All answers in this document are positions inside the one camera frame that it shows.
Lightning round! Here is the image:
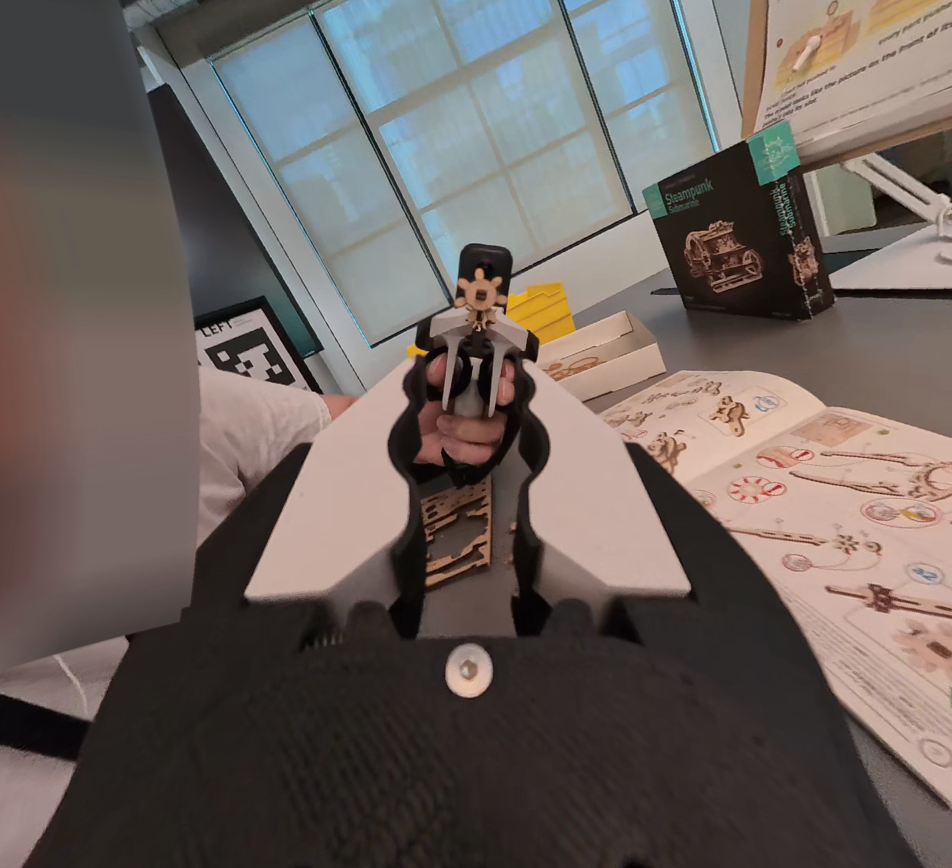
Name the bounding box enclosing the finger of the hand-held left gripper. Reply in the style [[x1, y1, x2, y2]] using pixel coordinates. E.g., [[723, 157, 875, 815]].
[[431, 309, 478, 414], [482, 310, 541, 417]]

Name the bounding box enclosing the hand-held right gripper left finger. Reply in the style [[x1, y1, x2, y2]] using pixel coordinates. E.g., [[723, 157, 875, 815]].
[[244, 359, 428, 638]]

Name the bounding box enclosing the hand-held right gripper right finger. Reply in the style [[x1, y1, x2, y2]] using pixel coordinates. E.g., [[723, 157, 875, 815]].
[[510, 361, 694, 637]]

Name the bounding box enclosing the wooden helm wheel part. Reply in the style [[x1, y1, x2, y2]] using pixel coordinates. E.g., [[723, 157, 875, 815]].
[[454, 269, 511, 313]]

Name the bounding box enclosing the laser-cut wooden parts sheet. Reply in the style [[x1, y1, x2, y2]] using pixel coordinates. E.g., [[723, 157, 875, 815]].
[[420, 474, 496, 591]]

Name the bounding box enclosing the black model kit box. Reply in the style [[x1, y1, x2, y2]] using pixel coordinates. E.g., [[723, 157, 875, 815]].
[[643, 120, 835, 322]]

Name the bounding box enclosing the person's left hand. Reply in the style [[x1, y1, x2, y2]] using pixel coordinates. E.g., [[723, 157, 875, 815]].
[[416, 355, 522, 467]]

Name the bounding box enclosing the yellow plastic bin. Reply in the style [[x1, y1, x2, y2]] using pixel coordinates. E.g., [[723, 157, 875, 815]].
[[506, 281, 578, 346]]

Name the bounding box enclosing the white cardboard box tray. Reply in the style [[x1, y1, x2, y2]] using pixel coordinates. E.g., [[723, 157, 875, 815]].
[[534, 310, 667, 402]]

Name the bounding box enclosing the large gridded window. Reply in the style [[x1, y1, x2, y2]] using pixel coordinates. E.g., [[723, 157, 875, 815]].
[[208, 0, 722, 348]]

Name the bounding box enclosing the black-framed marker sign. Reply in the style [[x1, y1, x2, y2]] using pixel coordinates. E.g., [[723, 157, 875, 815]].
[[193, 297, 322, 395]]

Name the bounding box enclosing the illustrated instruction booklet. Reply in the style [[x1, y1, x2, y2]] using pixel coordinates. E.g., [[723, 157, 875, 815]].
[[595, 370, 952, 810]]

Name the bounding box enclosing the black partition panel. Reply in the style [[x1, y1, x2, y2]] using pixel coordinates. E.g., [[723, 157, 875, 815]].
[[147, 83, 325, 363]]

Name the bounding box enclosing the white board stand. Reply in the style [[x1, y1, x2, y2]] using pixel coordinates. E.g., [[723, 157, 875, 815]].
[[827, 153, 952, 298]]

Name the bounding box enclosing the wooden board with instruction sheet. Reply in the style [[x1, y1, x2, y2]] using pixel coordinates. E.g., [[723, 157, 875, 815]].
[[740, 0, 952, 170]]

